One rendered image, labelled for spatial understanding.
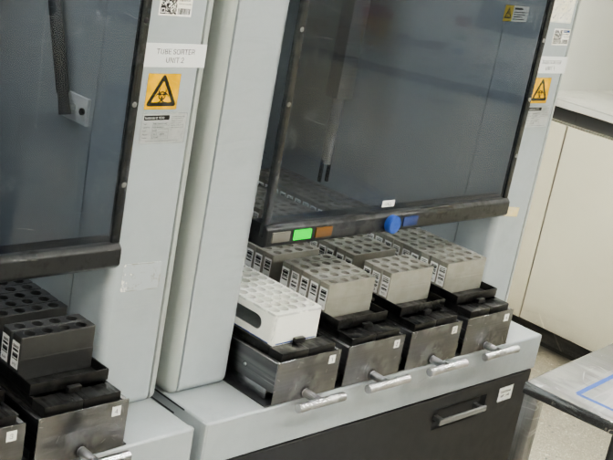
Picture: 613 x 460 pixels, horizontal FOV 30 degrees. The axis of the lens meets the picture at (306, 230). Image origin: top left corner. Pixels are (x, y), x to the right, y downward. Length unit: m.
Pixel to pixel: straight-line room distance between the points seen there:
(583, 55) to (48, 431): 3.22
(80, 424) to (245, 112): 0.48
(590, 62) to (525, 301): 0.92
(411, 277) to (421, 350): 0.13
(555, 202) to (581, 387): 2.38
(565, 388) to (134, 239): 0.70
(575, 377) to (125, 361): 0.71
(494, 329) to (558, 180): 2.09
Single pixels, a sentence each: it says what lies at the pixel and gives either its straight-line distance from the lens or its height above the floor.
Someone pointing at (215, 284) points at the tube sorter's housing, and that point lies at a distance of 1.66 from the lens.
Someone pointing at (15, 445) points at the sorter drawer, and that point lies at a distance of 1.45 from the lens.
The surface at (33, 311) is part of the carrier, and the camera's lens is 1.56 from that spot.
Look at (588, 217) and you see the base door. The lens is 4.10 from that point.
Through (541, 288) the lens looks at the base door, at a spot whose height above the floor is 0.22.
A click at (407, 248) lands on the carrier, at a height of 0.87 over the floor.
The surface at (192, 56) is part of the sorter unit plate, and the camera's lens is 1.51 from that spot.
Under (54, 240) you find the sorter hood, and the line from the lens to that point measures 1.45.
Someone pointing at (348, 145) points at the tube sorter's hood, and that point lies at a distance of 1.74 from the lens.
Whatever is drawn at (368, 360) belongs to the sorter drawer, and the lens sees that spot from 1.84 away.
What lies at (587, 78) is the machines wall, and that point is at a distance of 4.44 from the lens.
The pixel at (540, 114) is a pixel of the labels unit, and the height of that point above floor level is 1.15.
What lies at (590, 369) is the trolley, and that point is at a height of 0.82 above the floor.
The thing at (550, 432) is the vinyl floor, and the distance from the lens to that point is 3.66.
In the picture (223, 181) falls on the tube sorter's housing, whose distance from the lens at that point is 1.60.
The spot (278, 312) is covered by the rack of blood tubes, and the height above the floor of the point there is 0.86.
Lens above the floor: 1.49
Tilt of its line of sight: 17 degrees down
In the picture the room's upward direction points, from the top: 11 degrees clockwise
